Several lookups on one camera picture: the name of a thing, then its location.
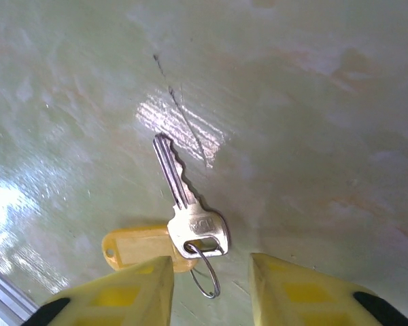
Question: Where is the small silver split ring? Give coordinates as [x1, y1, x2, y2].
[185, 242, 222, 300]

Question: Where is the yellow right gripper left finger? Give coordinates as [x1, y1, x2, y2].
[20, 255, 175, 326]

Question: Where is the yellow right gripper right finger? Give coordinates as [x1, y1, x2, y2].
[248, 253, 408, 326]

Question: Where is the silver key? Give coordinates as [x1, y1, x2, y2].
[152, 133, 231, 261]

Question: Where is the yellow key tag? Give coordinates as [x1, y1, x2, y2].
[101, 224, 200, 274]

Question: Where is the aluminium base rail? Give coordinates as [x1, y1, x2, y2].
[0, 261, 38, 326]

